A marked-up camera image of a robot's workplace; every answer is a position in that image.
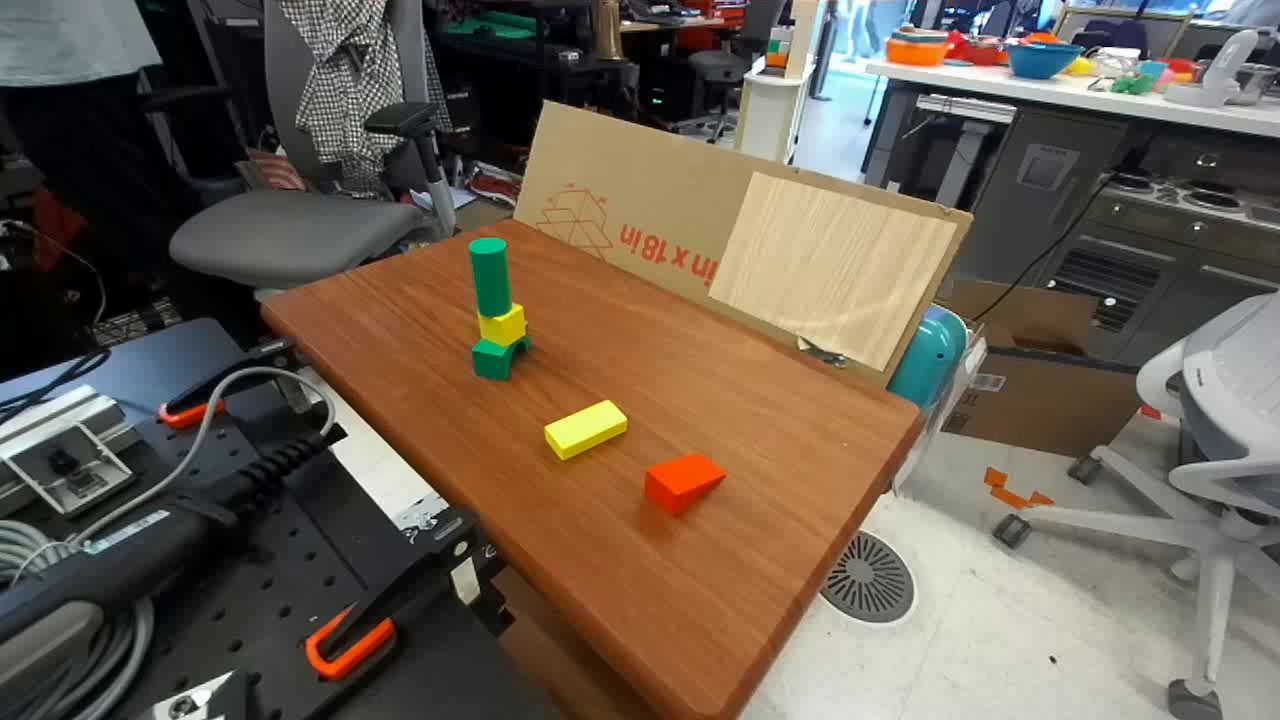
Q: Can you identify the green cylinder block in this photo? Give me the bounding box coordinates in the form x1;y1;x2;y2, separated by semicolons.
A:
463;233;516;326

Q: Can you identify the yellow cuboid block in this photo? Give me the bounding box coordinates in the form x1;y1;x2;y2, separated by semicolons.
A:
540;395;634;464

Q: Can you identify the orange wedge block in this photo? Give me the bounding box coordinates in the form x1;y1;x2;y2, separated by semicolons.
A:
639;453;729;522

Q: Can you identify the yellow cube block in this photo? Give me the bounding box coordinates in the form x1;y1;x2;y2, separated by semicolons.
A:
476;301;532;351

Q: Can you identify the cardboard box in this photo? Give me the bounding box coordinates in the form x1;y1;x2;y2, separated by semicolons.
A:
512;96;978;391

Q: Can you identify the light wooden panel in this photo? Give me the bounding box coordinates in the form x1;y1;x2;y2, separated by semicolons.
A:
703;168;968;376

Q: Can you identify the teal plastic container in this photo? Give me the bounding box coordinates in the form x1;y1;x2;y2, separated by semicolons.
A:
890;301;971;418

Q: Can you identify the round floor drain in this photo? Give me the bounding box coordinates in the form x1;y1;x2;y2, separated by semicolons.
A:
815;528;922;633

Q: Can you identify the grey office chair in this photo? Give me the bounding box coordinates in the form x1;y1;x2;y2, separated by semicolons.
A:
164;0;463;291

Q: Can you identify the flat brown cardboard sheet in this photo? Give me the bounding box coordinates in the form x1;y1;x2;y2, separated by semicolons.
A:
935;278;1151;464

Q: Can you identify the patterned garment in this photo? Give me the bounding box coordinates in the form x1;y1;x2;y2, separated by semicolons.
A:
278;0;404;173

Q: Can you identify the orange bowl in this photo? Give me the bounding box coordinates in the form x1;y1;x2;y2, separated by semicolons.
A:
883;32;958;73

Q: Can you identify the blue bowl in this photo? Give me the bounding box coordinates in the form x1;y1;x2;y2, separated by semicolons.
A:
1003;36;1085;84

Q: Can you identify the white counter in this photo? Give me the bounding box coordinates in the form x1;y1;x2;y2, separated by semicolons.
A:
866;55;1280;143

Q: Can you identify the grey drawer cabinet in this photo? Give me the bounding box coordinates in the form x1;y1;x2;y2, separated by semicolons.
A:
952;105;1280;372

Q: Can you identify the grey plate with black marker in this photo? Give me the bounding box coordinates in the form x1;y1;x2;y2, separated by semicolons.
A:
0;384;137;522

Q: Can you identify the white office chair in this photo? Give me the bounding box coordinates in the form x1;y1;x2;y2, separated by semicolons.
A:
991;289;1280;720

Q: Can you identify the person in grey shirt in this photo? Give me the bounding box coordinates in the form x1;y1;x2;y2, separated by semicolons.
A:
0;0;167;93

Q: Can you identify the black clamp with orange handle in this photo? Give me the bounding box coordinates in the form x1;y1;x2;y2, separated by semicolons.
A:
156;338;306;432
299;513;505;690

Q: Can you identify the thin grey cable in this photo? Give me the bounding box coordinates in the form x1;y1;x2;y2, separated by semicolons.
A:
0;361;335;596

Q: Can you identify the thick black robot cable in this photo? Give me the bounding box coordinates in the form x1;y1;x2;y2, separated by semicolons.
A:
0;419;347;646

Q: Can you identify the grey cable bundle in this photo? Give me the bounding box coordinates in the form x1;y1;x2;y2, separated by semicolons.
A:
0;517;156;720

